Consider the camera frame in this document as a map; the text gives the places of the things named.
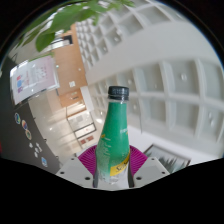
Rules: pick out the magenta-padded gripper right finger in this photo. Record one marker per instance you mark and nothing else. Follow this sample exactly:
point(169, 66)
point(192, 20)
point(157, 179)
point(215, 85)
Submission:
point(150, 170)

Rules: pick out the small blue card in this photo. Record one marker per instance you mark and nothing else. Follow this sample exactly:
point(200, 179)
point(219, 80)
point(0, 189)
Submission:
point(44, 162)

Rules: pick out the dark framed wall picture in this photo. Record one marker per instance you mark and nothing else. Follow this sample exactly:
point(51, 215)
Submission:
point(166, 160)

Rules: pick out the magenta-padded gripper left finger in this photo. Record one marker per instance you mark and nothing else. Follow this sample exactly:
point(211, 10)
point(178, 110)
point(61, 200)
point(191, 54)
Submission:
point(75, 170)

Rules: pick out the green leafy potted plant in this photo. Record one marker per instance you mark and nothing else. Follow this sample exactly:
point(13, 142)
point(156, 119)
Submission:
point(66, 20)

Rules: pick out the recessed ceiling lights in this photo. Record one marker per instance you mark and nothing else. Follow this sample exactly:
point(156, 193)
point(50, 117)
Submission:
point(183, 77)

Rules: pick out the small round sticker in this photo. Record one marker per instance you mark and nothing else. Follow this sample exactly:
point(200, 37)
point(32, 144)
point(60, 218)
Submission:
point(24, 124)
point(28, 134)
point(17, 118)

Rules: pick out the clear acrylic sign stand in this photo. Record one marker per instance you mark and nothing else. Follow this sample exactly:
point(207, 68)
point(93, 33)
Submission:
point(33, 78)

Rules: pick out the green plastic drink bottle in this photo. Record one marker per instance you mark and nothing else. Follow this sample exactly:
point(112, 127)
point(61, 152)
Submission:
point(113, 140)

